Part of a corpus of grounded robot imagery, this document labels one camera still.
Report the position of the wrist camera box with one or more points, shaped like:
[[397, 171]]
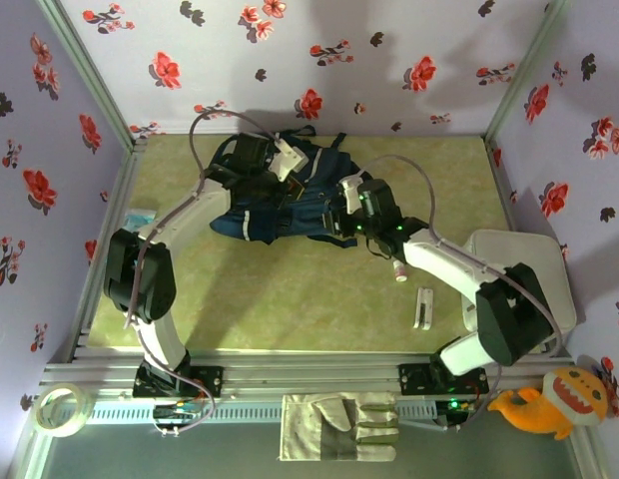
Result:
[[289, 159], [350, 192]]

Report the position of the navy blue backpack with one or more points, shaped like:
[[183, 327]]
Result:
[[314, 199]]

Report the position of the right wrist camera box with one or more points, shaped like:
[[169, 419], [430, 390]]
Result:
[[350, 192]]

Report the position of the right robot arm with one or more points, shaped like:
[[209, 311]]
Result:
[[514, 319]]

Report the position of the white storage case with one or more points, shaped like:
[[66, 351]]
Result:
[[514, 249]]

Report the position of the blue tissue packet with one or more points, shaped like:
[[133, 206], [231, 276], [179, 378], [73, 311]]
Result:
[[140, 219]]

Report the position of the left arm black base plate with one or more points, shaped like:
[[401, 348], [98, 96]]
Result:
[[209, 381]]

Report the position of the aluminium front rail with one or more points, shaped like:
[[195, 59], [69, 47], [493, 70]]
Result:
[[314, 371]]

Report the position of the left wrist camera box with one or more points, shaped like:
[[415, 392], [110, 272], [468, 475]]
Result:
[[289, 159]]

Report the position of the orange plush toy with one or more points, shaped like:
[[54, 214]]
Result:
[[564, 404]]

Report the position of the grey work glove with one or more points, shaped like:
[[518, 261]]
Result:
[[314, 429]]

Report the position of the clear tape roll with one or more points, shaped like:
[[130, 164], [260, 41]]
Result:
[[40, 414]]

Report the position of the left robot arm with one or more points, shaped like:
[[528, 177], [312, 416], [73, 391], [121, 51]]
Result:
[[140, 279]]

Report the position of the aluminium corner post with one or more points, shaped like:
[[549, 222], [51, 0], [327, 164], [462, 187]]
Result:
[[529, 65], [85, 65]]

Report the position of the small white bottle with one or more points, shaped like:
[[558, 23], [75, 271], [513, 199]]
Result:
[[401, 273]]

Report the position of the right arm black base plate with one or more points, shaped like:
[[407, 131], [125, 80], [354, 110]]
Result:
[[414, 379]]

